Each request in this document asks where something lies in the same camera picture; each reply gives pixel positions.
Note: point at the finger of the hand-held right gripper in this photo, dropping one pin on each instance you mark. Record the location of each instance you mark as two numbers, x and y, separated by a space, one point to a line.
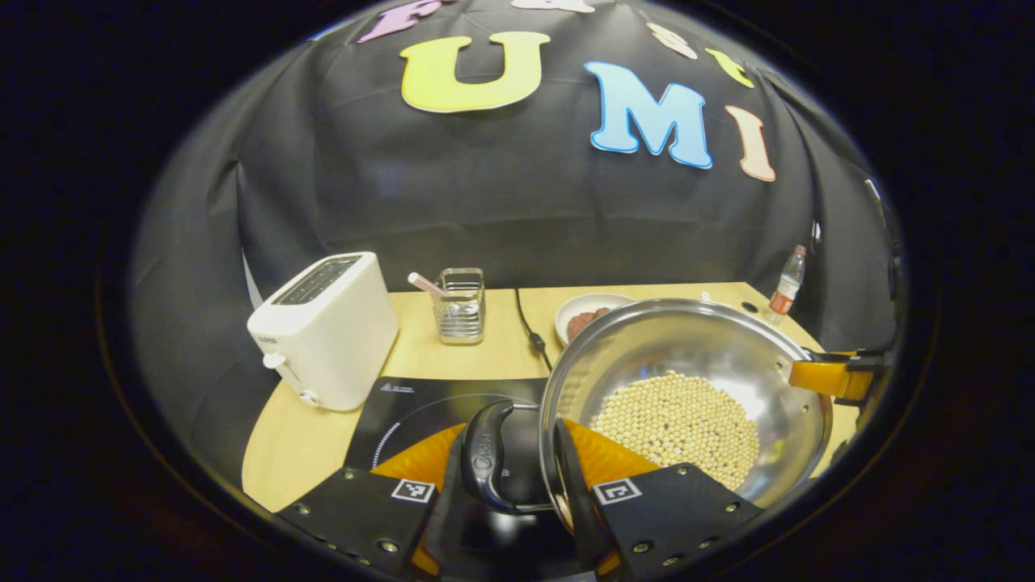
833 378

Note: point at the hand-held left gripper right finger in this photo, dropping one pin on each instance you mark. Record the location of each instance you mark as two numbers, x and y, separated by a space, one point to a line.
578 493

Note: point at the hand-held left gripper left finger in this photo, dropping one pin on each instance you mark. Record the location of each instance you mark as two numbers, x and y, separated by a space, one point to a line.
364 517

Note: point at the pile of soybeans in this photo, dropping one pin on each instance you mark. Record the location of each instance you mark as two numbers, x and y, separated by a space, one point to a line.
679 428

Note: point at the black induction cooktop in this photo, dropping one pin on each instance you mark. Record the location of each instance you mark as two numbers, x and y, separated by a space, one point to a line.
420 404

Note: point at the plastic bottle with red label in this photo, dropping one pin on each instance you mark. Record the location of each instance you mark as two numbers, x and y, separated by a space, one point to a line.
784 295

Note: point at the white toaster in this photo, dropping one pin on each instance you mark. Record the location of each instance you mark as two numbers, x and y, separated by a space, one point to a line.
340 339

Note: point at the white plate with red beans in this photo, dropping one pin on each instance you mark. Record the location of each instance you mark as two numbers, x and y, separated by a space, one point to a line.
578 311

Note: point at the clear utensil holder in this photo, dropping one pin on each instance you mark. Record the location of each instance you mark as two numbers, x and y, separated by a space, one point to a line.
459 319

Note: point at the pink spoon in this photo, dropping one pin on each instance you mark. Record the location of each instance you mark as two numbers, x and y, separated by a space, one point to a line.
422 282

